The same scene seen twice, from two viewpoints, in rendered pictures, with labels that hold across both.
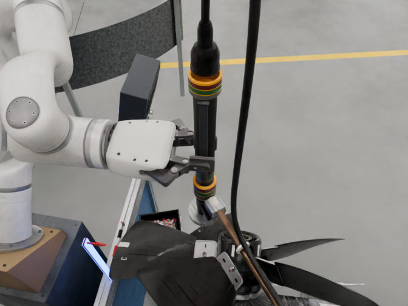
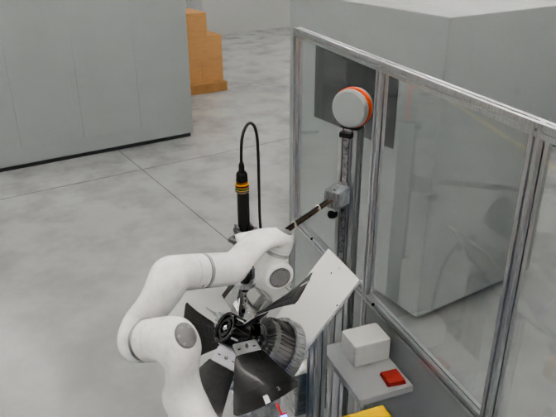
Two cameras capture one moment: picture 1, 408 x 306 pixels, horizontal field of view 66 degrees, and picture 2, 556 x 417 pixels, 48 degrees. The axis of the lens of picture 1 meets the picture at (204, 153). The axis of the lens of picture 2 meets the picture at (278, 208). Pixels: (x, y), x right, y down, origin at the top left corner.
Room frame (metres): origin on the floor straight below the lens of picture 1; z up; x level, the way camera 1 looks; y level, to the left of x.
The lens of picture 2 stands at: (1.04, 1.62, 2.55)
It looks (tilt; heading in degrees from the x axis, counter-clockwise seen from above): 25 degrees down; 242
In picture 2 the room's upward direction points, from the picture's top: straight up
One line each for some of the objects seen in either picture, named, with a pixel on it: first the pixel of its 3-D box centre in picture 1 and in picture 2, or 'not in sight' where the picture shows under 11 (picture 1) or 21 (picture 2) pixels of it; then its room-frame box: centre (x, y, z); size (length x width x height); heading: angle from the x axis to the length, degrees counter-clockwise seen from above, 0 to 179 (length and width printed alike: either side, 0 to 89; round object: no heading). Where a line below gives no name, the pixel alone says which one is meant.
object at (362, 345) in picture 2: not in sight; (363, 342); (-0.27, -0.12, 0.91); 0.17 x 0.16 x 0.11; 173
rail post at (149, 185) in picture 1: (153, 210); not in sight; (0.89, 0.30, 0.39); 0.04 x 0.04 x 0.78; 83
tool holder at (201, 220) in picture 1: (207, 204); (246, 270); (0.31, -0.01, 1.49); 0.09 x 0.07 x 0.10; 28
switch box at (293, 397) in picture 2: not in sight; (306, 385); (-0.04, -0.19, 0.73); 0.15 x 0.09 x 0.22; 173
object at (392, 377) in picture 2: not in sight; (392, 377); (-0.28, 0.07, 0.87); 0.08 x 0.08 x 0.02; 78
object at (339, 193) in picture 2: not in sight; (337, 195); (-0.23, -0.30, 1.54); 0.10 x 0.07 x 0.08; 28
